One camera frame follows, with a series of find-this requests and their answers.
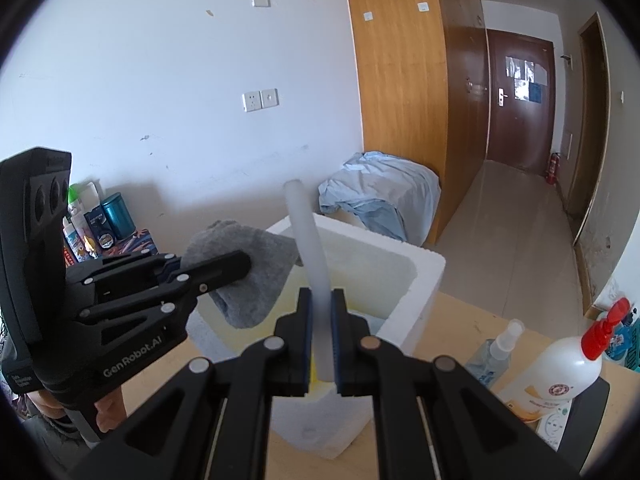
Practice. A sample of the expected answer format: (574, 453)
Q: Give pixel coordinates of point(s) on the white foam strip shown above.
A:
(310, 240)

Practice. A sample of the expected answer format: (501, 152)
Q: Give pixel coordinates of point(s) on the black smartphone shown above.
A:
(590, 410)

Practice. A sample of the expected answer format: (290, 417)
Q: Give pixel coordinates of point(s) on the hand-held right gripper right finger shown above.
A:
(345, 345)

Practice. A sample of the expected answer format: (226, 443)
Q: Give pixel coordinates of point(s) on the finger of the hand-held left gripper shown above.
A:
(130, 267)
(220, 270)

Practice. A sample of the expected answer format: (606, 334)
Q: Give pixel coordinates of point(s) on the printed blanket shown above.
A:
(135, 245)

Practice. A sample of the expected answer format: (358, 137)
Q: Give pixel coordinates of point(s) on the grey sock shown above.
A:
(255, 270)

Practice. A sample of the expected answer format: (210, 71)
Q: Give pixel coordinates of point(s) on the blue paper notice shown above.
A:
(536, 92)

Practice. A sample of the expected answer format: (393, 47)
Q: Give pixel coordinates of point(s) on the white remote control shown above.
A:
(552, 420)

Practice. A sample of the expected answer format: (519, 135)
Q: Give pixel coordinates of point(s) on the teal printed box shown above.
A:
(627, 340)

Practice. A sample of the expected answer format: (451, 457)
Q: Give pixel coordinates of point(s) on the dark brown entrance door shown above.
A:
(515, 130)

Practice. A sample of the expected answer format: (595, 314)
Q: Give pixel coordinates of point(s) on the person's left hand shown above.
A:
(112, 407)

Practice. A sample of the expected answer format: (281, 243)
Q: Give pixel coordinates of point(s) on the wooden side door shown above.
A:
(592, 125)

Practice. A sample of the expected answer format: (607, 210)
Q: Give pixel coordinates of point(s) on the clear plastic notice sleeve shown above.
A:
(525, 69)

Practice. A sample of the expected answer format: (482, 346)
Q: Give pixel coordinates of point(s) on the red box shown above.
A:
(67, 256)

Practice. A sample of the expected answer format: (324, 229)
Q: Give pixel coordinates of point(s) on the white bottle green cap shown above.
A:
(82, 200)

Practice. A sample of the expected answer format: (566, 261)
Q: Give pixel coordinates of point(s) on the clear blue spray bottle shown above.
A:
(492, 355)

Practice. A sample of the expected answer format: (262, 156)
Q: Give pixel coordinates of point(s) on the wooden wardrobe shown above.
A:
(400, 85)

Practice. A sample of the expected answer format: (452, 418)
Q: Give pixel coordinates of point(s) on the small black wall bracket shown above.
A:
(566, 59)

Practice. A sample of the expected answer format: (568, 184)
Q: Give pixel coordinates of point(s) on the white wall socket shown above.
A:
(251, 102)

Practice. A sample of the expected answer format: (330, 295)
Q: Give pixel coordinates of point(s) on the blue white spray can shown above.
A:
(75, 240)

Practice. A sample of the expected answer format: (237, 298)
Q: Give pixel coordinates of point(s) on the white red-pump lotion bottle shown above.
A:
(555, 365)

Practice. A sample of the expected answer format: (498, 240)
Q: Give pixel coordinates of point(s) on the white wall switch plate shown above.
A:
(260, 0)
(269, 98)

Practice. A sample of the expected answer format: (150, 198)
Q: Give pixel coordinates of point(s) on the red fire extinguisher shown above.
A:
(551, 170)

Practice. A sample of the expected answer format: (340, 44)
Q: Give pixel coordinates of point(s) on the small cartoon figurine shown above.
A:
(90, 247)

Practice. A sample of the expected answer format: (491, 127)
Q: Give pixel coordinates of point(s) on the white foam box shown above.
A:
(405, 300)

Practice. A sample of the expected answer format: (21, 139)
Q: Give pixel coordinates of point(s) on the teal metal canister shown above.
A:
(117, 215)

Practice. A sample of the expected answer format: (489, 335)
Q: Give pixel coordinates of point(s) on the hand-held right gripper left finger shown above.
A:
(300, 340)

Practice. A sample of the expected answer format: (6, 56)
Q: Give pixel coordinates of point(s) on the light blue crumpled sheet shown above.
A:
(380, 185)

